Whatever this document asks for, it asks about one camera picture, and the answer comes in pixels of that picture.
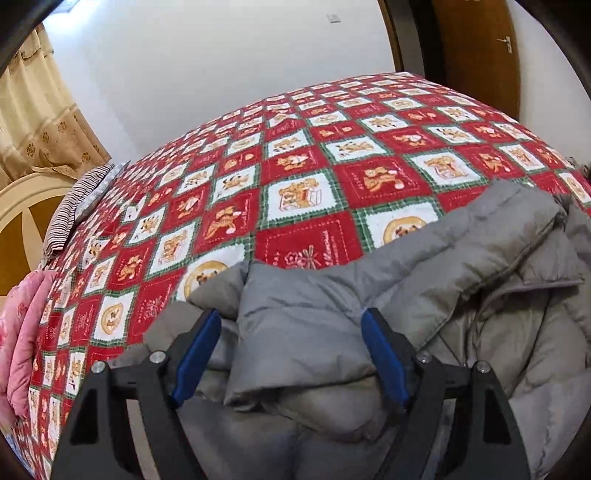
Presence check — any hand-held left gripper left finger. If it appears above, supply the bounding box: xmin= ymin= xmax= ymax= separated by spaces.
xmin=51 ymin=308 xmax=222 ymax=480

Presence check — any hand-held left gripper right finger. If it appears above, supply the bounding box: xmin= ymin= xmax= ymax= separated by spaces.
xmin=361 ymin=307 xmax=532 ymax=480

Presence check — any grey puffer jacket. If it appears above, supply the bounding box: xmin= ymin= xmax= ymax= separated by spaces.
xmin=113 ymin=179 xmax=591 ymax=480

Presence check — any pink folded quilt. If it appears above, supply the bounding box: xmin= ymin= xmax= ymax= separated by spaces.
xmin=0 ymin=270 xmax=58 ymax=418

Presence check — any red printed blanket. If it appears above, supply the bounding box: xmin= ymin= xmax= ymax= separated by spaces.
xmin=9 ymin=71 xmax=591 ymax=478

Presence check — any striped pillow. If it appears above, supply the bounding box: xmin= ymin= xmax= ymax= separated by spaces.
xmin=44 ymin=161 xmax=130 ymax=254

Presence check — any cream wooden headboard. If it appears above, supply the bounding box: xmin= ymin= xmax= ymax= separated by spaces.
xmin=0 ymin=168 xmax=77 ymax=296

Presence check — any beige patterned curtain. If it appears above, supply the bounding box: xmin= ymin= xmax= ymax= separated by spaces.
xmin=0 ymin=23 xmax=112 ymax=185

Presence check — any brown wooden door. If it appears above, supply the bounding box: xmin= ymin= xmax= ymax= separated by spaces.
xmin=431 ymin=0 xmax=522 ymax=121

